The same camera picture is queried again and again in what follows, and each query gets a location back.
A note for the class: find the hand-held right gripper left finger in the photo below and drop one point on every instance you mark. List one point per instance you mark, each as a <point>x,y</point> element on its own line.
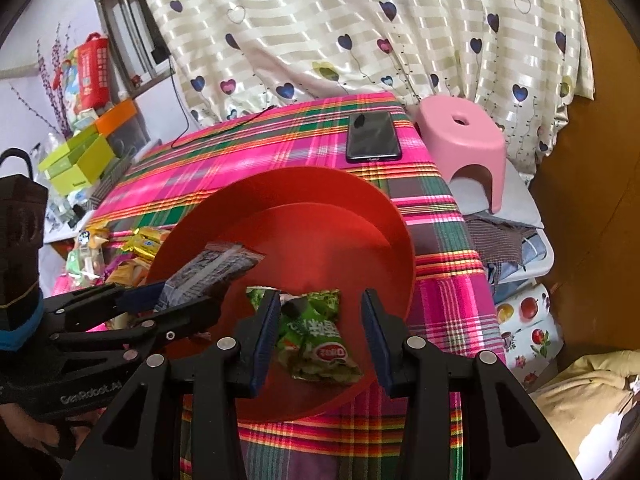
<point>267,342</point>

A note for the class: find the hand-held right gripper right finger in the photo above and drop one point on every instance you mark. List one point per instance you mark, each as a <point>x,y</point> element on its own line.
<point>375,347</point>

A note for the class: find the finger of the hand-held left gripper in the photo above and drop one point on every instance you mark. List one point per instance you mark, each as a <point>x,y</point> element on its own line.
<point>185,322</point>
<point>145,296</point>

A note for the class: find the gold snack packet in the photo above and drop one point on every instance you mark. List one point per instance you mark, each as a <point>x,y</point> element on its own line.
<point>142,247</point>

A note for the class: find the dark patterned snack packet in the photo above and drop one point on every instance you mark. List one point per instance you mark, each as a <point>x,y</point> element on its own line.
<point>215,265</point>

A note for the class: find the red plastic bowl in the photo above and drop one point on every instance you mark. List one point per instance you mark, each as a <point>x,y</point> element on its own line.
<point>325,240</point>

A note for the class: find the yellow snack packet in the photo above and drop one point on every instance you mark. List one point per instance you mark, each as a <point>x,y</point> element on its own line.
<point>150,232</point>

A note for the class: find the clear green label snack packet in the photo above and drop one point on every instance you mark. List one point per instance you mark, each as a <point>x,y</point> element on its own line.
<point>82,265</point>

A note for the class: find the clear blue label biscuit packet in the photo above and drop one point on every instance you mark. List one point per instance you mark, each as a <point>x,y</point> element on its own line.
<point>90,241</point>

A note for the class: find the large green box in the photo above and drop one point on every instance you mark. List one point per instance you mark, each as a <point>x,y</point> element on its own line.
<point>87,170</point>

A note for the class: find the small green box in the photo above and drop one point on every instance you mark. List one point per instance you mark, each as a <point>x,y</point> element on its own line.
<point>65,152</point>

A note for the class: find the striped patterned box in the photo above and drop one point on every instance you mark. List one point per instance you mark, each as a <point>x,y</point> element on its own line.
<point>112,177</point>

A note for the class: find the orange lid storage box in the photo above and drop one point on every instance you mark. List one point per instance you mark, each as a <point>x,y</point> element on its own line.
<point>117,117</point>

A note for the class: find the fruit print cloth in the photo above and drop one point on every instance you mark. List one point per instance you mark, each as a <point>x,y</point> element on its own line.
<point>530,330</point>

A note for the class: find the checked brown cloth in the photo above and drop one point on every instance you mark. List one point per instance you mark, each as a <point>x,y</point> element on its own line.
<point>500,237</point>

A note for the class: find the purple flower branches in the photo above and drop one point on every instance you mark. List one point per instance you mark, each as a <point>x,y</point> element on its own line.
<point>55,75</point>

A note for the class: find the blue clothes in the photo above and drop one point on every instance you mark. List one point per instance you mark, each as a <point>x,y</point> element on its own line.
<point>525,260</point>

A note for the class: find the red box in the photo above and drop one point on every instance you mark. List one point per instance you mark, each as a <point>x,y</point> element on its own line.
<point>94,70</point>

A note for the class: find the pink plaid tablecloth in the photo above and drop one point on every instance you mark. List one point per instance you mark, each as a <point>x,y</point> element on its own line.
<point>280,140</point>

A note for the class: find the pale yellow blanket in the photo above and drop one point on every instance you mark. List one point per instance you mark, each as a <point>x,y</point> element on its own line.
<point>580,395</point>

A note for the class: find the black smartphone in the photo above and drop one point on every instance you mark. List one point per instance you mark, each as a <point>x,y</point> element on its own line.
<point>374,135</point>

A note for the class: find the pink plastic stool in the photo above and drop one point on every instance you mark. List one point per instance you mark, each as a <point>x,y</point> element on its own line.
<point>460,145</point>

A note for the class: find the wooden wardrobe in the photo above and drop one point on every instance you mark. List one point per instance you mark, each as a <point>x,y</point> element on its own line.
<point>590,185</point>

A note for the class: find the heart print curtain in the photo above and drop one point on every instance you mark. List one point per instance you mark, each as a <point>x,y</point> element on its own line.
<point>350,25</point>

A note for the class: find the window frame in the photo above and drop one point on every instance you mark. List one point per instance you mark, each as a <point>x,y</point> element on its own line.
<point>127,35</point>

